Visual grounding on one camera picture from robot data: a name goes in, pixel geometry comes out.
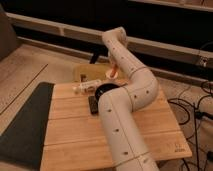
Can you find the orange pepper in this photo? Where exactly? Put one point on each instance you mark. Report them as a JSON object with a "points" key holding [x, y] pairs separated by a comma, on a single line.
{"points": [[114, 70]]}

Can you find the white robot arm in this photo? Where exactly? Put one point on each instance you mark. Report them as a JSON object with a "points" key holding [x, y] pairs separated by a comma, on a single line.
{"points": [[127, 146]]}

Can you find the white ceramic cup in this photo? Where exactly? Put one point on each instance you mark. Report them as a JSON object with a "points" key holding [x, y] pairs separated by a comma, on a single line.
{"points": [[108, 75]]}

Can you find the dark blue bowl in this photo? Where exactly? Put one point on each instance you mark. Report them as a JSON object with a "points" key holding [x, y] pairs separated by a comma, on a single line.
{"points": [[103, 89]]}

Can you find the black remote control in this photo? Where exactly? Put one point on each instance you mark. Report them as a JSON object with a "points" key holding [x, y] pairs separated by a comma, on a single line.
{"points": [[93, 105]]}

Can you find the dark grey floor mat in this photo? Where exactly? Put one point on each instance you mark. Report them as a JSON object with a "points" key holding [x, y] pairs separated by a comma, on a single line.
{"points": [[23, 140]]}

